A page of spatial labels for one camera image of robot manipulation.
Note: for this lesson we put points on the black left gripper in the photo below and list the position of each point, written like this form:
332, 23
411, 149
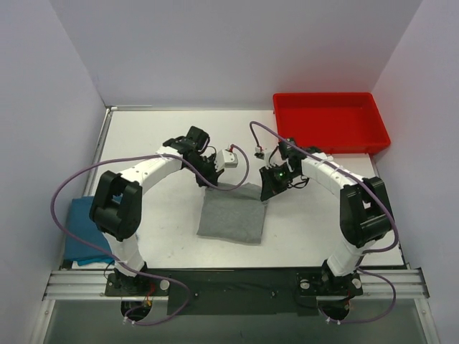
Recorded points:
208, 172

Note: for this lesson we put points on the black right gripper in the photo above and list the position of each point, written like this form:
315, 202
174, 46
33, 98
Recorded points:
273, 183

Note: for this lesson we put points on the grey t shirt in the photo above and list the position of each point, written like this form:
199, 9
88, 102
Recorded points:
234, 216

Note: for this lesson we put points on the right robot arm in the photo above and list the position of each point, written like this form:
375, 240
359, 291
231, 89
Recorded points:
364, 214

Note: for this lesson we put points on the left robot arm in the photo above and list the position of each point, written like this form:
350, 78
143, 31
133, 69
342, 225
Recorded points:
117, 205

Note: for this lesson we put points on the red plastic bin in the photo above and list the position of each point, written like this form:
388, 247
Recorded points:
335, 122

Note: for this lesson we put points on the folded blue t shirt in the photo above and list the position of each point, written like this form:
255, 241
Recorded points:
79, 223

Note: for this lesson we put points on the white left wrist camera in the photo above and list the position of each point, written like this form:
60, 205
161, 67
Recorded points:
225, 158

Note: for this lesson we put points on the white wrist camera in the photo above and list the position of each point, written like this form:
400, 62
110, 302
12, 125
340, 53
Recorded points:
225, 158
262, 153

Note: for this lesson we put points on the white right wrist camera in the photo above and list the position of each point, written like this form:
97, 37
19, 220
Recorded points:
262, 153

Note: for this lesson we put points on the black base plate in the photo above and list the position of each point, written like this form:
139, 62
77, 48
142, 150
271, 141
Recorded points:
250, 291

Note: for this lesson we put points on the aluminium front rail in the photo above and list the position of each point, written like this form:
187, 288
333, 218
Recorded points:
90, 285

